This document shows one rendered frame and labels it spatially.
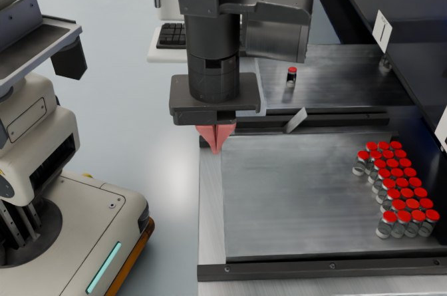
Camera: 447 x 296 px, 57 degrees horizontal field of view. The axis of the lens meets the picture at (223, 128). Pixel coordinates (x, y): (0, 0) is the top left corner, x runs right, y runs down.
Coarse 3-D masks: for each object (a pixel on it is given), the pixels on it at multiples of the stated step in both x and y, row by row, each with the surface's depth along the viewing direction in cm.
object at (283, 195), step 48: (240, 144) 80; (288, 144) 81; (336, 144) 82; (240, 192) 73; (288, 192) 73; (336, 192) 73; (240, 240) 66; (288, 240) 66; (336, 240) 66; (384, 240) 66; (432, 240) 66
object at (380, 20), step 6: (378, 12) 90; (378, 18) 90; (384, 18) 87; (378, 24) 90; (384, 24) 87; (378, 30) 91; (384, 30) 87; (390, 30) 84; (378, 36) 91; (384, 36) 87; (378, 42) 91; (384, 42) 88; (384, 48) 88
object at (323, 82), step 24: (312, 48) 106; (336, 48) 106; (360, 48) 106; (264, 72) 102; (312, 72) 102; (336, 72) 102; (360, 72) 102; (384, 72) 102; (264, 96) 89; (288, 96) 94; (312, 96) 94; (336, 96) 94; (360, 96) 94; (384, 96) 94; (408, 96) 94
